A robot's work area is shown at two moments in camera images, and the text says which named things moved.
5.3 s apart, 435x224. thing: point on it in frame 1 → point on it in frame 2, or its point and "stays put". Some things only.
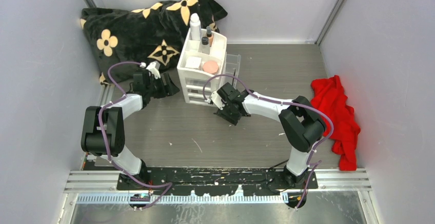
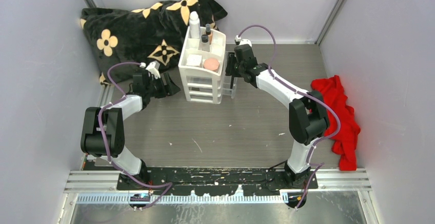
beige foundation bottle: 209,33 stays put
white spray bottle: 195,27 stays put
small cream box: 193,62 stays put
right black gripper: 223,113 → 231,59
